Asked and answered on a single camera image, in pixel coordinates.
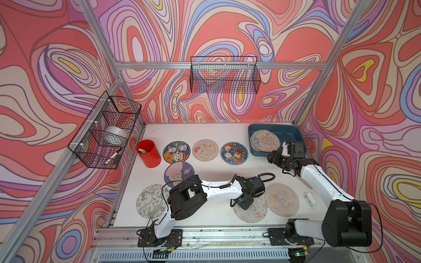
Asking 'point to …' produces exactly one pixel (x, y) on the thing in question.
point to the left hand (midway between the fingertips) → (245, 204)
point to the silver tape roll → (114, 136)
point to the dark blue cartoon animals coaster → (176, 152)
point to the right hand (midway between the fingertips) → (273, 162)
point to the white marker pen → (114, 154)
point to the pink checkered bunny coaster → (205, 150)
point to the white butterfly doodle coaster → (256, 211)
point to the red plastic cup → (148, 153)
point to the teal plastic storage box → (285, 132)
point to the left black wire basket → (109, 110)
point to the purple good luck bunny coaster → (176, 173)
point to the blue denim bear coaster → (234, 153)
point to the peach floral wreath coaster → (265, 141)
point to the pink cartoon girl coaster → (282, 199)
